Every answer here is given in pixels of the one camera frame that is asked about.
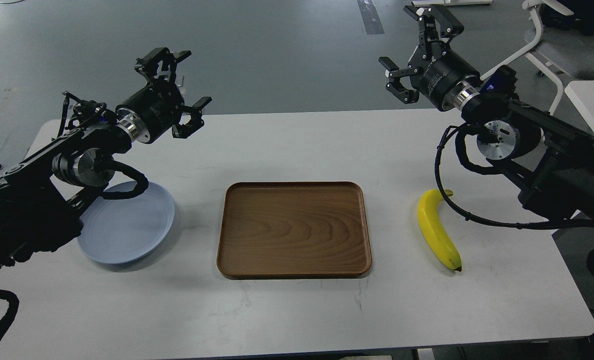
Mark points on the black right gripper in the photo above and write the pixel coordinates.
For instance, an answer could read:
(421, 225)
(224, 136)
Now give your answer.
(437, 27)

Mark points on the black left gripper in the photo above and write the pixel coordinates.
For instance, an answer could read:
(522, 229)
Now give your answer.
(159, 105)

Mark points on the light blue plate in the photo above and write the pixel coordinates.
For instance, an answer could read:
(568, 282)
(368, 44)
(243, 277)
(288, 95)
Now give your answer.
(117, 232)

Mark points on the yellow banana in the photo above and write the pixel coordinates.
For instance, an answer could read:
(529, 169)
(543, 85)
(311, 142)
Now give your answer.
(434, 233)

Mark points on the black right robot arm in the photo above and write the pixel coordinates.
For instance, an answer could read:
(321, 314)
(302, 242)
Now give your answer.
(550, 161)

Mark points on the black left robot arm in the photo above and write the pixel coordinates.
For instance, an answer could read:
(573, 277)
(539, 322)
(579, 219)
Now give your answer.
(43, 197)

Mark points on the white flat floor base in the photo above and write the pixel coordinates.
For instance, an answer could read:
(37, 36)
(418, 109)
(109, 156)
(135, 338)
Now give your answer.
(427, 3)

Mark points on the white office chair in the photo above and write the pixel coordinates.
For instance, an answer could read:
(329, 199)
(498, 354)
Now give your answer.
(569, 51)

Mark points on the brown wooden tray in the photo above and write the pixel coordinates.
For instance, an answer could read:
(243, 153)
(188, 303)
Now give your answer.
(294, 230)

